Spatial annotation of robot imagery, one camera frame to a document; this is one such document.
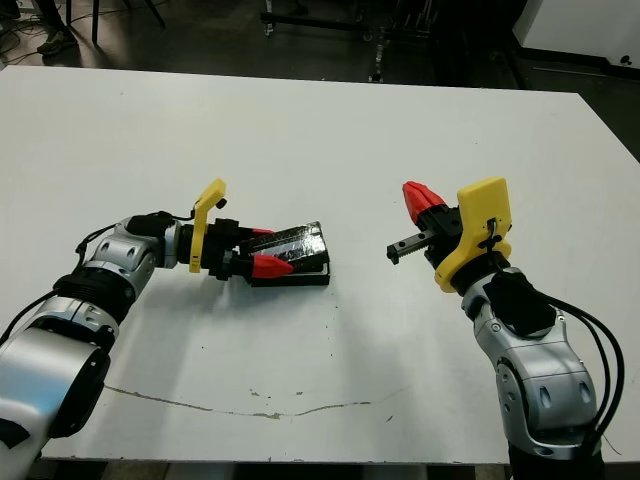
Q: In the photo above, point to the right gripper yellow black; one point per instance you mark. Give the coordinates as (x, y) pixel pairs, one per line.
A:
(485, 207)

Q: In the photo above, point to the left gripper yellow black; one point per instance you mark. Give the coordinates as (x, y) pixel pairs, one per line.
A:
(200, 240)

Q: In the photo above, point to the glossy black box lid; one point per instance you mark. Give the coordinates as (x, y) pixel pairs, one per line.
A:
(300, 240)

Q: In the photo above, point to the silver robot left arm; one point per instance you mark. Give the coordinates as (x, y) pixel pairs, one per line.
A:
(125, 250)

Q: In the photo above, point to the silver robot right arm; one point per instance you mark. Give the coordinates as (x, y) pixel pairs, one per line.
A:
(545, 380)

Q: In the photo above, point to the black box with white insert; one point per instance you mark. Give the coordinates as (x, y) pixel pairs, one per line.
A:
(310, 281)

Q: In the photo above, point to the black metal stand pole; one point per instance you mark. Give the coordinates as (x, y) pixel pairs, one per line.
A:
(379, 55)

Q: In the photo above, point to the white cabinet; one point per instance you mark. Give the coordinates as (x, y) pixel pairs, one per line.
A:
(585, 27)

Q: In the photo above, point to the small black knob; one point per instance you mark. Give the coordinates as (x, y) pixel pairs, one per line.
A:
(625, 59)

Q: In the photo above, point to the black chair leg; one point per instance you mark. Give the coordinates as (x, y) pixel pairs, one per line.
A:
(95, 22)

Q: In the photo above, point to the olive sneaker shoe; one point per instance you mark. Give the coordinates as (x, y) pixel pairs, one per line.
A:
(57, 42)

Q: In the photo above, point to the dark trouser leg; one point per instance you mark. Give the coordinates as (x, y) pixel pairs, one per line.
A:
(52, 15)

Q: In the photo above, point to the black wheeled cart frame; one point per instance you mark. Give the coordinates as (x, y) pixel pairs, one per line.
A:
(325, 17)

